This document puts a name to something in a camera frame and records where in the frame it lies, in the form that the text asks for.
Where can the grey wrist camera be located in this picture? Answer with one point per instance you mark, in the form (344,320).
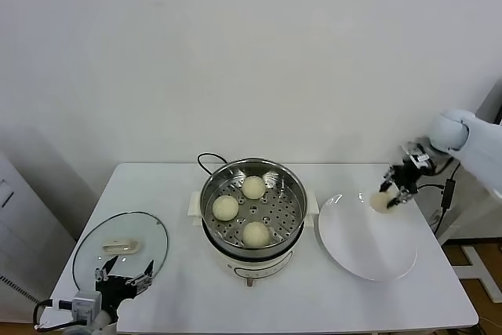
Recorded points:
(417,156)
(84,303)

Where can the white electric cooking pot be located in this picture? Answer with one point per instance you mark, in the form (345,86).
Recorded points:
(255,266)

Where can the white cabinet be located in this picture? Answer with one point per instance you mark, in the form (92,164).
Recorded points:
(23,233)

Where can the stainless steel steamer basket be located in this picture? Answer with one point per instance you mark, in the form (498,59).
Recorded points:
(282,217)

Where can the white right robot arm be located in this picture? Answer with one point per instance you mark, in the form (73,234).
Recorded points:
(482,143)

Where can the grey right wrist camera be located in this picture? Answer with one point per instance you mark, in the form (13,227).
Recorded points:
(417,156)

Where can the round glass pot lid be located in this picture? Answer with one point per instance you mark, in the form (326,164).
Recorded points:
(117,246)

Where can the white metal floor frame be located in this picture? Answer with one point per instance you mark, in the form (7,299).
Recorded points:
(476,262)

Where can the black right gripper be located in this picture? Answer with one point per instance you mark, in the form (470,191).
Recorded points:
(408,178)

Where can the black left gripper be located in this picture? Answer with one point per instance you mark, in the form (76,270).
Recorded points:
(115,288)

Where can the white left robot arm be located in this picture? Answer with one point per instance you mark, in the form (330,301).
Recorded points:
(102,321)

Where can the white steamed baozi bun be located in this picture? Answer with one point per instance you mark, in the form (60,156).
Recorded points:
(256,234)
(225,208)
(253,187)
(380,201)

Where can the white round plate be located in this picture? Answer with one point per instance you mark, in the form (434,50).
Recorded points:
(364,245)

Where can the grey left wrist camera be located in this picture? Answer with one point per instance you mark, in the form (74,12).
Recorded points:
(84,303)

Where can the black power adapter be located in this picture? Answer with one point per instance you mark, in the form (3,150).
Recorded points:
(448,194)

